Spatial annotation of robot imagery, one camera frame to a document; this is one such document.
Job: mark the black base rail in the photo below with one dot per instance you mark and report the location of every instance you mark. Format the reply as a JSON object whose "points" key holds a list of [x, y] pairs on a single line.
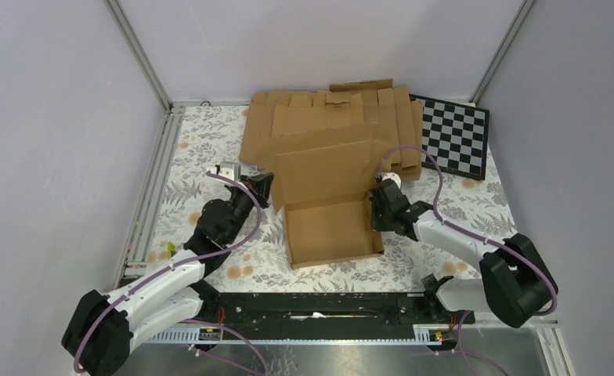
{"points": [[375, 317]]}

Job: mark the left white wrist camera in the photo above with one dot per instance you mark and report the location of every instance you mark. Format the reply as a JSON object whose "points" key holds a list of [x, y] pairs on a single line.
{"points": [[227, 169]]}

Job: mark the brown cardboard box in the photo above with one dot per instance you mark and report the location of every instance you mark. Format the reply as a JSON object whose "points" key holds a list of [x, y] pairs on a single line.
{"points": [[321, 187]]}

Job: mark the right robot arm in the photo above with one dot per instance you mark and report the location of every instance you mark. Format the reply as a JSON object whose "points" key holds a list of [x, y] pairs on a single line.
{"points": [[514, 284]]}

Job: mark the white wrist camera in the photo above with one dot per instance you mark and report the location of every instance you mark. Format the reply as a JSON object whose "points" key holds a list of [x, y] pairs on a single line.
{"points": [[391, 176], [227, 169]]}

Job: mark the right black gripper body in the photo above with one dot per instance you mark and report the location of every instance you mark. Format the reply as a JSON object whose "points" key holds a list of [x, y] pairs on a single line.
{"points": [[380, 218]]}

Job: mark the black white checkerboard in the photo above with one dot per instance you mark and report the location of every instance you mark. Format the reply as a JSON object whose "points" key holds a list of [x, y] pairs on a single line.
{"points": [[456, 135]]}

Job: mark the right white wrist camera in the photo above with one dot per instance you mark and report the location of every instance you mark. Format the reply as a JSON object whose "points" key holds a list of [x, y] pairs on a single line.
{"points": [[391, 176]]}

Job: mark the stack of flat cardboard blanks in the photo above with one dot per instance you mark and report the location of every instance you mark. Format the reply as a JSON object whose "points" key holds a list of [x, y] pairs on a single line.
{"points": [[282, 116]]}

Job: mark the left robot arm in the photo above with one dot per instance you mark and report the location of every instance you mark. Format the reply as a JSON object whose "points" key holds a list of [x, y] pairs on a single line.
{"points": [[106, 327]]}

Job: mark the floral table mat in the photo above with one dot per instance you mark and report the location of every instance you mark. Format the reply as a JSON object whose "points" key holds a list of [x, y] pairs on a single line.
{"points": [[209, 135]]}

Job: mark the yellow green small object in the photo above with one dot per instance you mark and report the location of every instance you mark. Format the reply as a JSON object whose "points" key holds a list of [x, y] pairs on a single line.
{"points": [[171, 249]]}

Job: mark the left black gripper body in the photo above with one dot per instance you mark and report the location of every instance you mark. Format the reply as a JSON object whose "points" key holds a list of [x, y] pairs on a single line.
{"points": [[260, 197]]}

